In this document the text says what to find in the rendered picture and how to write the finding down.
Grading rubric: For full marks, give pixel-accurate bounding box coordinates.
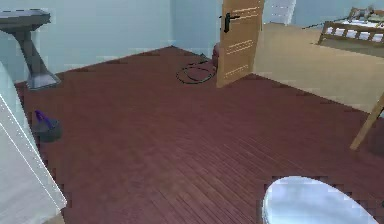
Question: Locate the grey pedestal sink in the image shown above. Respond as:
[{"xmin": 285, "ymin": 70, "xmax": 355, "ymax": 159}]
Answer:
[{"xmin": 0, "ymin": 8, "xmax": 62, "ymax": 91}]

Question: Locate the wooden room door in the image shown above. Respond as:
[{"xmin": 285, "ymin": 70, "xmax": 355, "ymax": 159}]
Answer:
[{"xmin": 215, "ymin": 0, "xmax": 266, "ymax": 89}]

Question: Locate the purple toilet brush handle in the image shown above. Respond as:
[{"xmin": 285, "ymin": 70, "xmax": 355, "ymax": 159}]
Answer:
[{"xmin": 34, "ymin": 109, "xmax": 55, "ymax": 130}]

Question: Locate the black door handle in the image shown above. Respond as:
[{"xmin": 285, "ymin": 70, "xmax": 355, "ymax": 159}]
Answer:
[{"xmin": 219, "ymin": 12, "xmax": 241, "ymax": 34}]

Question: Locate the grey toilet brush holder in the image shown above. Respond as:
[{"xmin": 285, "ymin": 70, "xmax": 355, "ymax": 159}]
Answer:
[{"xmin": 32, "ymin": 118, "xmax": 63, "ymax": 144}]

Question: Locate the maroon bin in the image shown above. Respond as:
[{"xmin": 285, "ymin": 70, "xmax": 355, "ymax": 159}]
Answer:
[{"xmin": 211, "ymin": 42, "xmax": 221, "ymax": 70}]

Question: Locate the wooden door frame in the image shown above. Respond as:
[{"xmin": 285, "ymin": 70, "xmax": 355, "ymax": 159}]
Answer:
[{"xmin": 349, "ymin": 94, "xmax": 384, "ymax": 151}]

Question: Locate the wooden bed frame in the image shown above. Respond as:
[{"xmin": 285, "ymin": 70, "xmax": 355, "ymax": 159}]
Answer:
[{"xmin": 317, "ymin": 6, "xmax": 384, "ymax": 48}]

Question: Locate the white cupboard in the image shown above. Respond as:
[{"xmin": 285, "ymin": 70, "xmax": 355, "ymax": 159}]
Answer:
[{"xmin": 269, "ymin": 0, "xmax": 297, "ymax": 26}]

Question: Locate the black ring on floor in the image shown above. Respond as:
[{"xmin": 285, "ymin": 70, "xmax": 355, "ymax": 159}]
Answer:
[{"xmin": 175, "ymin": 59, "xmax": 218, "ymax": 85}]

